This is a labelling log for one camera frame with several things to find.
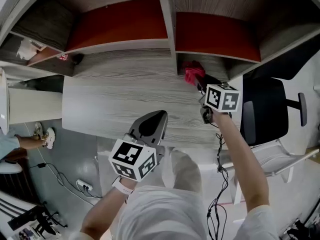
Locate white round pedestal table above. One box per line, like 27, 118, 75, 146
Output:
0, 68, 64, 135

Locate white floor cable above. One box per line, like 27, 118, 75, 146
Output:
23, 122, 98, 207

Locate white power strip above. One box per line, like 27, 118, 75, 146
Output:
75, 179, 94, 192

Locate wooden shelf with red back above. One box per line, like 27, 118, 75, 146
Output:
0, 0, 320, 82

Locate white printed box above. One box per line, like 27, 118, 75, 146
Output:
29, 38, 48, 52

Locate black office chair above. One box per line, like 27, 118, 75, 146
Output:
240, 77, 308, 148

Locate grey wood-grain table top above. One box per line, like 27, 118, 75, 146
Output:
61, 48, 245, 150

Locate person's white shirt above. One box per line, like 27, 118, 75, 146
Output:
67, 185, 280, 240

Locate cola bottle with red label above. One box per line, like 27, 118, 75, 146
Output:
56, 53, 85, 66

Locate brown cardboard box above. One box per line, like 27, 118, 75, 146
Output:
305, 145, 320, 160

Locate white tissue pack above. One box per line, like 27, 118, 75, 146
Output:
15, 38, 39, 60

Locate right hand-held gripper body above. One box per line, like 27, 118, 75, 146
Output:
198, 82, 241, 125

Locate black metal stand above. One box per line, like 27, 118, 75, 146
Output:
6, 200, 69, 238

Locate white round stool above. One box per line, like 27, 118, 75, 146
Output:
0, 162, 24, 175

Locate black power cable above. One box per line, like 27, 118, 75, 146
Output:
28, 162, 104, 199

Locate person's right forearm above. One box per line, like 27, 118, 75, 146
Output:
211, 112, 271, 218

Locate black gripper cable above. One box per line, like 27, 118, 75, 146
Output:
206, 132, 230, 240

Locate white office chair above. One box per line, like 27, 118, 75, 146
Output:
230, 138, 320, 205

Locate red cloth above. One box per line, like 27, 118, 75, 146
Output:
181, 60, 207, 86

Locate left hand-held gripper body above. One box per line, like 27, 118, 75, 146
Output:
108, 131, 166, 183

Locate person's left forearm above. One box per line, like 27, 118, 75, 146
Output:
79, 178, 136, 240

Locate white wristwatch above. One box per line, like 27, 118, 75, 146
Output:
111, 175, 135, 195

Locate person's grey trousers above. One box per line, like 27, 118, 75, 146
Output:
161, 147, 203, 194

